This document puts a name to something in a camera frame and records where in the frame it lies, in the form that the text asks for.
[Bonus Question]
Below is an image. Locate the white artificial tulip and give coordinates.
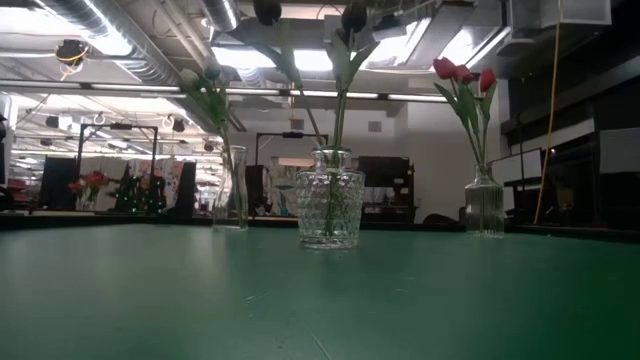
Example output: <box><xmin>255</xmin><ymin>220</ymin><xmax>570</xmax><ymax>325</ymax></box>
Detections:
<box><xmin>178</xmin><ymin>67</ymin><xmax>249</xmax><ymax>229</ymax></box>
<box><xmin>202</xmin><ymin>60</ymin><xmax>249</xmax><ymax>229</ymax></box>

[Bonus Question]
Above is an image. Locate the diamond-textured glass vase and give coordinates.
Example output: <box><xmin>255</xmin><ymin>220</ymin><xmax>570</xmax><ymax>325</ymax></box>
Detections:
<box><xmin>295</xmin><ymin>146</ymin><xmax>366</xmax><ymax>250</ymax></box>

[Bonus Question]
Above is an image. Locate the tall smooth glass vase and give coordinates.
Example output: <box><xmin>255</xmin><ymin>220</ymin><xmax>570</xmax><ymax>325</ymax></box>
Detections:
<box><xmin>213</xmin><ymin>144</ymin><xmax>250</xmax><ymax>232</ymax></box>

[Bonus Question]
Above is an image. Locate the ribbed glass vase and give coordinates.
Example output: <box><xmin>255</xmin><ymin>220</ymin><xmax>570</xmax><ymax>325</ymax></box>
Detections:
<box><xmin>463</xmin><ymin>163</ymin><xmax>505</xmax><ymax>237</ymax></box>

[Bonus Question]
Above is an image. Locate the black cabinet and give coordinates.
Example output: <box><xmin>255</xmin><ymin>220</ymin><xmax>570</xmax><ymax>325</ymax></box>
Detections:
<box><xmin>357</xmin><ymin>155</ymin><xmax>416</xmax><ymax>224</ymax></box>

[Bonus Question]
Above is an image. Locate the long ceiling light strip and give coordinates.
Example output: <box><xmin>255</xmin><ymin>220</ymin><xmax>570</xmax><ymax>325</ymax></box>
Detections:
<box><xmin>0</xmin><ymin>79</ymin><xmax>451</xmax><ymax>104</ymax></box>

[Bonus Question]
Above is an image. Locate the dark upright panel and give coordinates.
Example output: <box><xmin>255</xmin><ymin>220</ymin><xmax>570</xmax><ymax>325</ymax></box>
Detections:
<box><xmin>175</xmin><ymin>160</ymin><xmax>199</xmax><ymax>214</ymax></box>

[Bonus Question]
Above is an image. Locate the white board panel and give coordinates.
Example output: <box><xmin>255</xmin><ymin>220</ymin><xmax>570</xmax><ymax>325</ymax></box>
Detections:
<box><xmin>488</xmin><ymin>148</ymin><xmax>544</xmax><ymax>187</ymax></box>

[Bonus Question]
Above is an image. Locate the green table mat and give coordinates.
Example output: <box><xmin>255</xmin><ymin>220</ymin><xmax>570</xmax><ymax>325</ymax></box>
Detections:
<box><xmin>0</xmin><ymin>222</ymin><xmax>640</xmax><ymax>360</ymax></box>

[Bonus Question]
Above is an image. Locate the red flower bouquet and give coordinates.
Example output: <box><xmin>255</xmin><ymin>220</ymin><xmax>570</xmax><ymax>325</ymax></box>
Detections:
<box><xmin>68</xmin><ymin>170</ymin><xmax>110</xmax><ymax>211</ymax></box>

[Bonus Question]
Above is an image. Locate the yellow pole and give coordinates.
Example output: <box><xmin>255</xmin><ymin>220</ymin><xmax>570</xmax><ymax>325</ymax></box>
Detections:
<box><xmin>533</xmin><ymin>0</ymin><xmax>562</xmax><ymax>225</ymax></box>

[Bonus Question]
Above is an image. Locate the black monitor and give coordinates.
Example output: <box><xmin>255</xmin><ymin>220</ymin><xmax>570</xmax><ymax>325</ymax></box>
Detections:
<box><xmin>39</xmin><ymin>155</ymin><xmax>80</xmax><ymax>210</ymax></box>

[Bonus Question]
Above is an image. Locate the black rig frame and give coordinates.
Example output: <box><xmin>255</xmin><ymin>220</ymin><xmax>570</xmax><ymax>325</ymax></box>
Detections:
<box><xmin>77</xmin><ymin>122</ymin><xmax>159</xmax><ymax>176</ymax></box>
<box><xmin>255</xmin><ymin>131</ymin><xmax>330</xmax><ymax>166</ymax></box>

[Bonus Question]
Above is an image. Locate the rectangular metal ventilation duct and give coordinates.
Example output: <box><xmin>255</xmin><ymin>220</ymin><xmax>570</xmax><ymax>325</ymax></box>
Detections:
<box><xmin>212</xmin><ymin>14</ymin><xmax>416</xmax><ymax>51</ymax></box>

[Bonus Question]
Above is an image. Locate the round silver ventilation duct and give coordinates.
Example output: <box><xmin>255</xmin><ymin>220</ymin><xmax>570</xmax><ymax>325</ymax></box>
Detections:
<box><xmin>199</xmin><ymin>0</ymin><xmax>241</xmax><ymax>32</ymax></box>

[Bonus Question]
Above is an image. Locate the large spiral ventilation duct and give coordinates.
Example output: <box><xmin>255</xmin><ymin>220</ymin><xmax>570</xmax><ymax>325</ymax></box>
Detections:
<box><xmin>39</xmin><ymin>0</ymin><xmax>236</xmax><ymax>131</ymax></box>

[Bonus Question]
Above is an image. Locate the black ceiling device yellow cable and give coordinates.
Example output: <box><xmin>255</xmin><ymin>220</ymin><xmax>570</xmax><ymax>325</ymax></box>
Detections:
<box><xmin>54</xmin><ymin>38</ymin><xmax>90</xmax><ymax>81</ymax></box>

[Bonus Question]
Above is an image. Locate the white wall panel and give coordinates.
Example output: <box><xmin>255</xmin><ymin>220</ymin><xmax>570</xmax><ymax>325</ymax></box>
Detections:
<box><xmin>598</xmin><ymin>127</ymin><xmax>640</xmax><ymax>175</ymax></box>

